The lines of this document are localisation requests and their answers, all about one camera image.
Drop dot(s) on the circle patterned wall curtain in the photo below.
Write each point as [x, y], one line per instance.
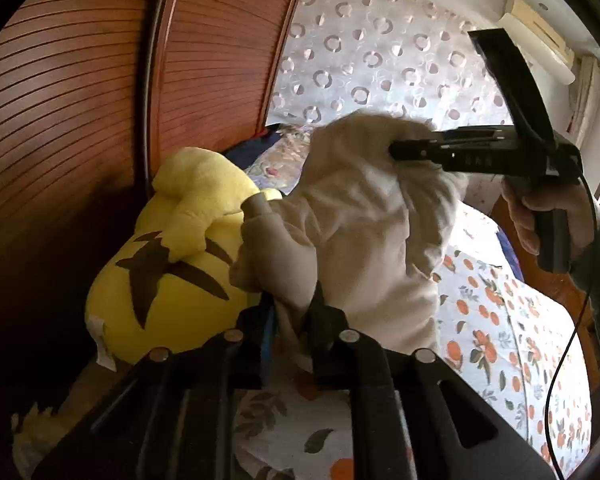
[380, 35]

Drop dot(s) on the beige window curtain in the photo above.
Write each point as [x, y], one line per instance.
[586, 95]

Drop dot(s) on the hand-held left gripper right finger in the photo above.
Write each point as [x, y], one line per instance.
[325, 340]

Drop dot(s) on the person's right hand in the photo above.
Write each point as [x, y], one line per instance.
[580, 220]

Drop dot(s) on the cream fleece garment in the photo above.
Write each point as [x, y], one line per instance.
[355, 240]

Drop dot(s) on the wooden headboard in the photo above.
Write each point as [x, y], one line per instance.
[80, 85]

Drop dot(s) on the yellow plush toy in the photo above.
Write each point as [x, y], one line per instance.
[180, 240]

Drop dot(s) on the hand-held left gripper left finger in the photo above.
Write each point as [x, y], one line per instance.
[266, 355]

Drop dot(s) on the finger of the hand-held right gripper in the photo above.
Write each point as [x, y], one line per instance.
[510, 75]
[455, 152]

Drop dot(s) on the yellowed air conditioner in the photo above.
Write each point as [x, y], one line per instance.
[535, 30]

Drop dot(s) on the orange fruit print sheet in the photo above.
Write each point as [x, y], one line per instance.
[490, 340]

